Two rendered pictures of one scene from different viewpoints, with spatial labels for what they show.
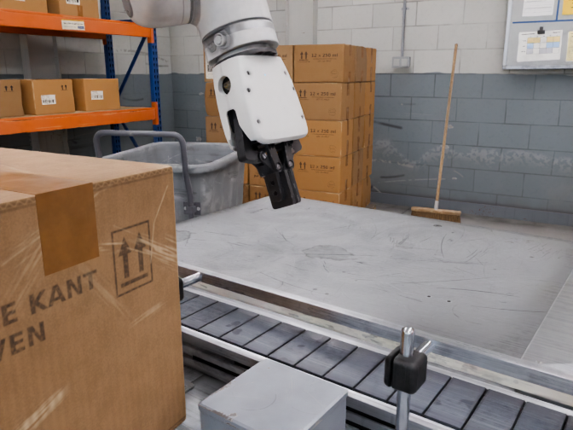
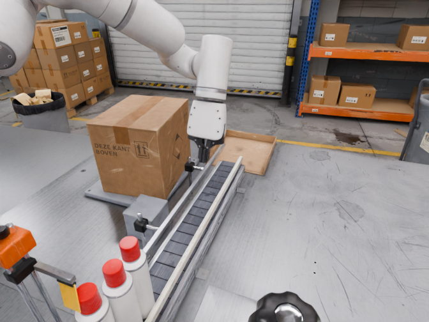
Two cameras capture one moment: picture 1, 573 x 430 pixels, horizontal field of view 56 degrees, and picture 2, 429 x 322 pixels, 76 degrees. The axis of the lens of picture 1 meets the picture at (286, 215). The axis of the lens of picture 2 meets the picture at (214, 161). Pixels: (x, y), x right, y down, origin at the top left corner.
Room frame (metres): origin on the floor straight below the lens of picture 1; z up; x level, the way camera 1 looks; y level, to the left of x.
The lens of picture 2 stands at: (0.45, -0.66, 1.46)
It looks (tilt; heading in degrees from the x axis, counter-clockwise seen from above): 31 degrees down; 74
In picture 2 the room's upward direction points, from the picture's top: straight up
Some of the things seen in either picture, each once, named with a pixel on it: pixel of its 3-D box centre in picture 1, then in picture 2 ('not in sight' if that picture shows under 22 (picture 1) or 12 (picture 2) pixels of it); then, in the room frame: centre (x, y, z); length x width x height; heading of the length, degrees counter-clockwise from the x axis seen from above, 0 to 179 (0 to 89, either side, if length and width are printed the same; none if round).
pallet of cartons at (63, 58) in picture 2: not in sight; (62, 65); (-0.57, 4.01, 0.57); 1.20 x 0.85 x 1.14; 62
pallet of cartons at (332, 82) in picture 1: (292, 139); not in sight; (4.25, -0.05, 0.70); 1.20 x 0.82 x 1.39; 66
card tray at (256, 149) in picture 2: not in sight; (242, 149); (0.88, 0.38, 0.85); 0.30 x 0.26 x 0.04; 54
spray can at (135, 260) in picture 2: not in sight; (136, 278); (0.40, -0.28, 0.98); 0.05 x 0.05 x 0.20
